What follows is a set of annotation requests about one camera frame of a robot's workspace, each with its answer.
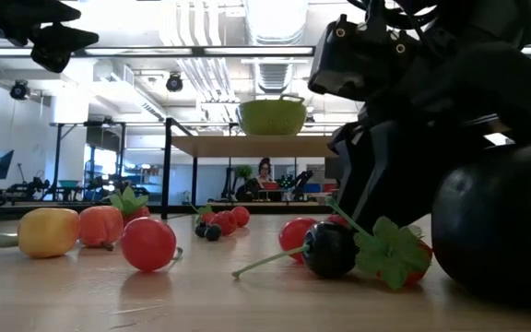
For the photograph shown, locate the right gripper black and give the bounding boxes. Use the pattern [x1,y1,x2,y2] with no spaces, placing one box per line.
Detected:
[361,27,531,231]

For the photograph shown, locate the red toy strawberry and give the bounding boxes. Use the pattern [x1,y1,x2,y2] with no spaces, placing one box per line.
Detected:
[324,196,434,291]
[108,185,152,230]
[195,204,218,226]

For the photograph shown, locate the black toy cherry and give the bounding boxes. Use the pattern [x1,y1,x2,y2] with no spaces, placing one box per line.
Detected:
[231,220,360,280]

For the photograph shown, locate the green plastic colander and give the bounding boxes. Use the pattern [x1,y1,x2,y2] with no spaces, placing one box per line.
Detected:
[236,94,309,136]

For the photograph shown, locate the dark toy avocado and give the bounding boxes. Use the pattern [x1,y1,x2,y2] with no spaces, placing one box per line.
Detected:
[431,143,531,311]

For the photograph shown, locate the orange toy peach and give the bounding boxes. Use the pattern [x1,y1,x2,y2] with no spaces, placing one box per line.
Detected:
[77,205,124,252]

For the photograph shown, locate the yellow-orange toy peach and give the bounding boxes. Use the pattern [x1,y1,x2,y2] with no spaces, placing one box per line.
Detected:
[17,207,81,259]

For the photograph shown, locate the black ceiling spotlight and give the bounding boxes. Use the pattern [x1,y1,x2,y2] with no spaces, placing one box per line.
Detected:
[8,79,30,101]
[164,71,185,93]

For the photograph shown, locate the person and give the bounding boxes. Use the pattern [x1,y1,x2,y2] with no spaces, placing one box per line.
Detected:
[256,157,274,190]

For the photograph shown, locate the wooden shelf riser black legs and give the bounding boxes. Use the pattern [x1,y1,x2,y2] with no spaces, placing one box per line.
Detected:
[160,115,340,220]

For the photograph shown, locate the green background plant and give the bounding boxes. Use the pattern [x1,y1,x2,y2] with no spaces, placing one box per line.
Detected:
[233,164,254,182]

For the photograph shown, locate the overhead LED light bar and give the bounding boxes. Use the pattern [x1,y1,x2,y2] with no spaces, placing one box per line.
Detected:
[0,44,531,58]

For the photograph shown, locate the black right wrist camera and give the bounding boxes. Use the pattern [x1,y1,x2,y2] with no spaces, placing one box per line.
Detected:
[308,13,421,101]

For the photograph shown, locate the black background workstation frame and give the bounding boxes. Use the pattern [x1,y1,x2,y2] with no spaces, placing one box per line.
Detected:
[48,120,131,202]

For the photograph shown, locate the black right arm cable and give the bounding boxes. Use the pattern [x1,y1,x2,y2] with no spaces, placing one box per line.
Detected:
[348,0,438,31]

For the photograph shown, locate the black aluminium frame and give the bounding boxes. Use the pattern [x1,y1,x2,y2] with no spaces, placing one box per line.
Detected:
[0,201,340,216]

